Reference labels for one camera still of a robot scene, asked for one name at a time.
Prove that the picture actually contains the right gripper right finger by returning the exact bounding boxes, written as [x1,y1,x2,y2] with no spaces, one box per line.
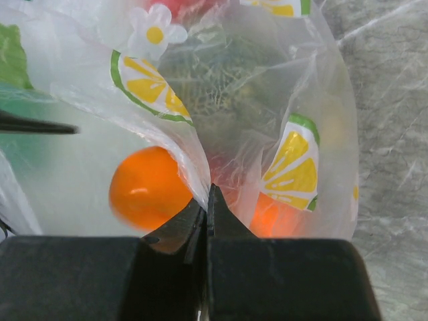
[207,185,381,320]

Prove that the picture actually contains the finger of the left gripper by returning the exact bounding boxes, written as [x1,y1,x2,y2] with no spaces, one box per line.
[1,111,79,134]

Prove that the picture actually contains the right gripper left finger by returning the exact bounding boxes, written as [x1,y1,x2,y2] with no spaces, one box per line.
[1,201,205,320]

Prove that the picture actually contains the orange fake tangerine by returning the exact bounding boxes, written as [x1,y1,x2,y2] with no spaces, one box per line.
[249,193,306,238]

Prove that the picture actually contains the orange fake persimmon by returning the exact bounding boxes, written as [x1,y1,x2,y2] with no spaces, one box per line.
[109,146,193,231]

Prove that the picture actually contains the clear lemon-print plastic bag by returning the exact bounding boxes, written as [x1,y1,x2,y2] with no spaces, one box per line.
[1,1,358,239]

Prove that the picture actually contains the green fake melon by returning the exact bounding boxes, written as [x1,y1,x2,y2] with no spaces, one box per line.
[158,35,285,159]

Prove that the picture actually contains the red fake apple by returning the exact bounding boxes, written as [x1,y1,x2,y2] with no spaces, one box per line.
[144,0,224,20]

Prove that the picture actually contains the green plastic tray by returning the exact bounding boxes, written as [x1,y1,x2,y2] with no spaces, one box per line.
[1,84,64,165]

